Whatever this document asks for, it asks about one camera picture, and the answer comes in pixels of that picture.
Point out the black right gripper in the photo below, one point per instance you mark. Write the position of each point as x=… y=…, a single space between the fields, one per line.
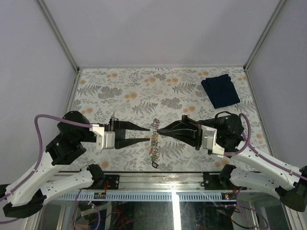
x=187 y=130

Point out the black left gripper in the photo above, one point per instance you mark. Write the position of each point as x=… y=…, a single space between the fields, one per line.
x=120 y=127

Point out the large metal keyring disc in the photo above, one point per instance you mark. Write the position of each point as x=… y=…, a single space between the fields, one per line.
x=154 y=140

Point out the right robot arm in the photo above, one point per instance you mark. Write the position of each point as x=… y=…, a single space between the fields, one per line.
x=224 y=136

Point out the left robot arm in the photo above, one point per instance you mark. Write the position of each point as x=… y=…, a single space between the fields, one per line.
x=33 y=190

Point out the key with black-white tag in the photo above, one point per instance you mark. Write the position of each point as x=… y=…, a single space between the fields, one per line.
x=155 y=165

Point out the dark blue folded cloth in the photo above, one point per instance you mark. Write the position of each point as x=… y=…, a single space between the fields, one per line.
x=221 y=91

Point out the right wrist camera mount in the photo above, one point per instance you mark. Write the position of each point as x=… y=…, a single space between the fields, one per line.
x=208 y=141

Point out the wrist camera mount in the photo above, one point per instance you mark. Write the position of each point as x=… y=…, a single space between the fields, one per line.
x=105 y=139
x=208 y=141

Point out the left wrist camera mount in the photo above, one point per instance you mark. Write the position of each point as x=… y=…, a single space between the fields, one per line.
x=105 y=139

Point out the metal base rail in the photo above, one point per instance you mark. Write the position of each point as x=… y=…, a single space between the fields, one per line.
x=168 y=181

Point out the white slotted cable duct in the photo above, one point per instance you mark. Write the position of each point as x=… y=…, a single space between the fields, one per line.
x=146 y=196

